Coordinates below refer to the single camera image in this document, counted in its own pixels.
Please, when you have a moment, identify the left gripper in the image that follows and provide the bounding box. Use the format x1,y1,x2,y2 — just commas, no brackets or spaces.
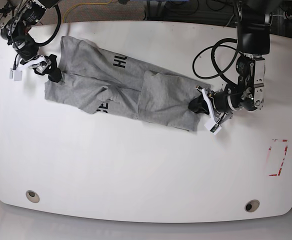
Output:
188,84,232,125

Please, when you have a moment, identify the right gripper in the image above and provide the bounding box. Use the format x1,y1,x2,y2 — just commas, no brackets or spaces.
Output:
10,54,62,83

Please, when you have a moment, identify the grey T-shirt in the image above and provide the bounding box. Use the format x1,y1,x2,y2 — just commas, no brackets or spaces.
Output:
44,36,207,132

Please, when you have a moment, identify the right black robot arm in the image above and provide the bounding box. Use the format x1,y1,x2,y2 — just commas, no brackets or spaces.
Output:
0,0,62,83

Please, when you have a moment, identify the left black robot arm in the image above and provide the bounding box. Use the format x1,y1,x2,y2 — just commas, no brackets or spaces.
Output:
188,0,281,127

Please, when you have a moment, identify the red tape marking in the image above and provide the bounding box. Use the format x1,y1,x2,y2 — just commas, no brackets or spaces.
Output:
266,139,288,177

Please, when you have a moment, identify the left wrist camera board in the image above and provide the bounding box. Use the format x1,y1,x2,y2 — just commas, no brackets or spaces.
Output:
204,119,222,135

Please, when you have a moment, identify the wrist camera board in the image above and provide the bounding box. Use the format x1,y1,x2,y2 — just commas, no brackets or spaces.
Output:
9,68,23,82
204,119,222,135

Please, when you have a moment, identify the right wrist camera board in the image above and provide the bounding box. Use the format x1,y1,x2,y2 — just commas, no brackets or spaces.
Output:
9,68,23,82

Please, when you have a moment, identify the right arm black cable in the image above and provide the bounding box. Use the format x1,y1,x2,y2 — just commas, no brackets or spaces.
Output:
34,4,63,48

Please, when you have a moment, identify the yellow cable on floor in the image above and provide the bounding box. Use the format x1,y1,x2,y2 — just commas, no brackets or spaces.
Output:
62,0,117,23

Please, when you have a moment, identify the right table cable grommet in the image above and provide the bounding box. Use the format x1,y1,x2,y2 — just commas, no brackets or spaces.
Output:
244,199,260,213

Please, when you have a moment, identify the table cable grommet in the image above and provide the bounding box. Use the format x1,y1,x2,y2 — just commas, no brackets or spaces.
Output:
244,199,260,213
25,190,40,204

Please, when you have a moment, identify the left table cable grommet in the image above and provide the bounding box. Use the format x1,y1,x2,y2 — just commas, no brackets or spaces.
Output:
25,190,40,204

